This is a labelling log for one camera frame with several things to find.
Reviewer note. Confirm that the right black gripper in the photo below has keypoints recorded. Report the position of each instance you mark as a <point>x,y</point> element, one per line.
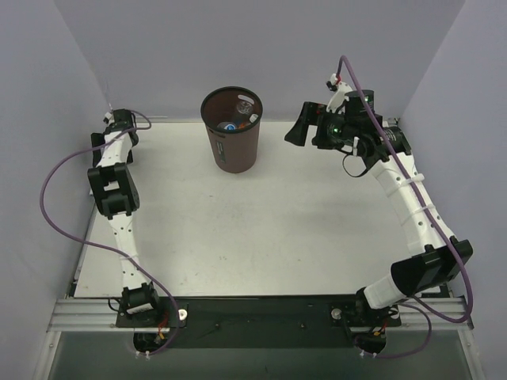
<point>315,124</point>

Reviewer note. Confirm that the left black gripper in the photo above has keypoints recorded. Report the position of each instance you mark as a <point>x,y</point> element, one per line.
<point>97,148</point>

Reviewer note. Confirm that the blue label plastic bottle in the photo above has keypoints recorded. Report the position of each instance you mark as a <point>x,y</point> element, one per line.
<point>232,125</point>

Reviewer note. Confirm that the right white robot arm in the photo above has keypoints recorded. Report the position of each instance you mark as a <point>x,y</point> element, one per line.
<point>436,253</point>

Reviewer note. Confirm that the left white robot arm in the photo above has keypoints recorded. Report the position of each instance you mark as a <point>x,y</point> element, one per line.
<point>116,198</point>

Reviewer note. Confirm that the brown plastic waste bin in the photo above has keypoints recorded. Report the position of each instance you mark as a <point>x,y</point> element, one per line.
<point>233,151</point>

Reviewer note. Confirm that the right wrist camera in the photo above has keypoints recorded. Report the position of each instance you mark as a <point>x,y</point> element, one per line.
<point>340,90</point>

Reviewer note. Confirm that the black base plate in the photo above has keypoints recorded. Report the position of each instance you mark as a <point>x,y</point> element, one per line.
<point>297,321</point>

